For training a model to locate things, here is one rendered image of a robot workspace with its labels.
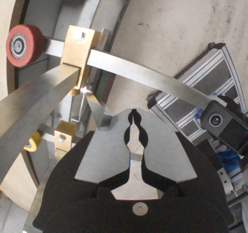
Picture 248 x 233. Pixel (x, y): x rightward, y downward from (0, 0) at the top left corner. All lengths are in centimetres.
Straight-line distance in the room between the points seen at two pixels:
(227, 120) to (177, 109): 91
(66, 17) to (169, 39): 85
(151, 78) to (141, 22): 89
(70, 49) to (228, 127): 29
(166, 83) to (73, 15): 41
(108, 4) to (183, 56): 91
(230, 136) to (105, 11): 41
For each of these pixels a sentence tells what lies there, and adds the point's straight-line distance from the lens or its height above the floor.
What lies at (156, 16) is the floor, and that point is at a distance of 114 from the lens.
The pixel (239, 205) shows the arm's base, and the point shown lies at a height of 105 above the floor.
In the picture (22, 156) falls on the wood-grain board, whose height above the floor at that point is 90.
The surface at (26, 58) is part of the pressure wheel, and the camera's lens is 25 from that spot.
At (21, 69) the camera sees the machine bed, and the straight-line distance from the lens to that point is 45.
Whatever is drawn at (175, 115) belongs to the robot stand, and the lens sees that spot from 113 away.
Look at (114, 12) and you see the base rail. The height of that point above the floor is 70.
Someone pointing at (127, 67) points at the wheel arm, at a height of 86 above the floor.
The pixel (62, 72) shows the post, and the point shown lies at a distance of 20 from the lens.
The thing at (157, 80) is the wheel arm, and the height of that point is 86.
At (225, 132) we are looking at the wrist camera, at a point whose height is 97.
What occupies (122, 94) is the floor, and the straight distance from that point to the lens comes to 120.
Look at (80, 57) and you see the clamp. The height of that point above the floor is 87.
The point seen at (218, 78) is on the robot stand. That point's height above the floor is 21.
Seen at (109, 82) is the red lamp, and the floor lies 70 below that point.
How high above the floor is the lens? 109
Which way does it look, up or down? 59 degrees down
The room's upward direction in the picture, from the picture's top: 176 degrees counter-clockwise
